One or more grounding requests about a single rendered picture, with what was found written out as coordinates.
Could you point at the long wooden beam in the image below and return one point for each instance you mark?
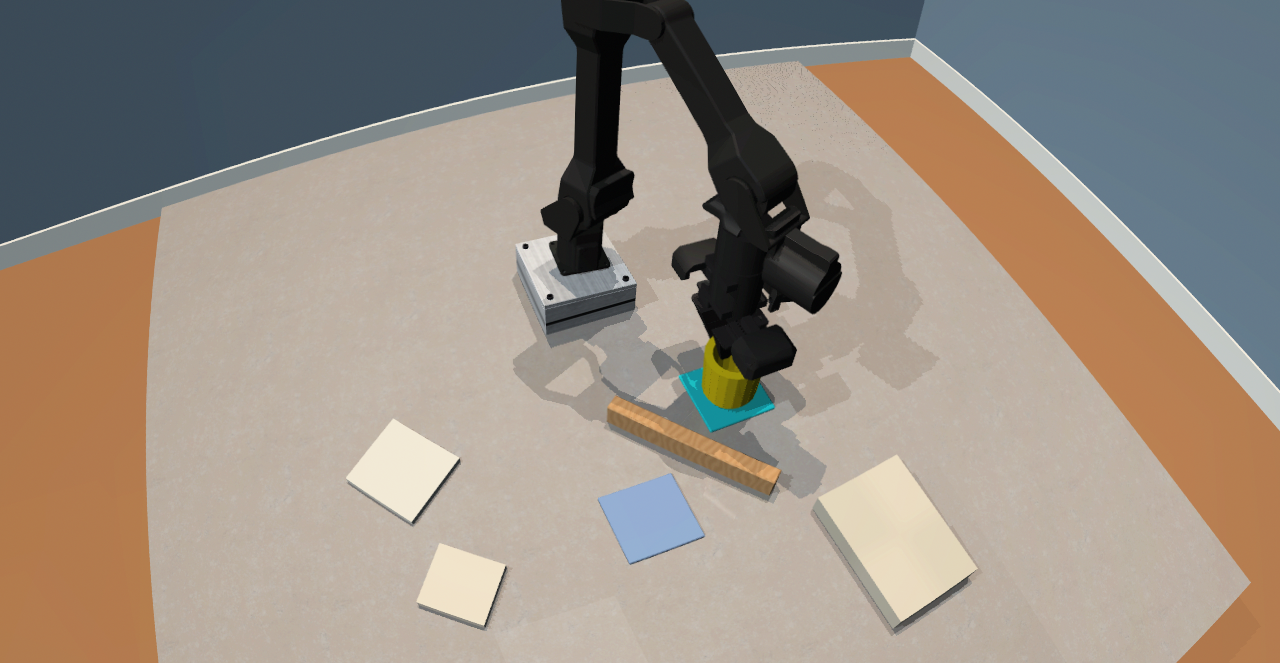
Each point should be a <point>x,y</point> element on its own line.
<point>692,446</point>

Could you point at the cream rectangular block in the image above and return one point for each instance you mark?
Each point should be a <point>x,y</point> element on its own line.
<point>894,539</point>

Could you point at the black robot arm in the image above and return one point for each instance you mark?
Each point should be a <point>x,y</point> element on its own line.
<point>751,171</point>

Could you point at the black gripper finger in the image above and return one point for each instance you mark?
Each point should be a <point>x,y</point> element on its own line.
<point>723,342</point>
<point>708,315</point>

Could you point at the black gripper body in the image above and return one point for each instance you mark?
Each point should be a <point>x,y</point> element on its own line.
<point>757,351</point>

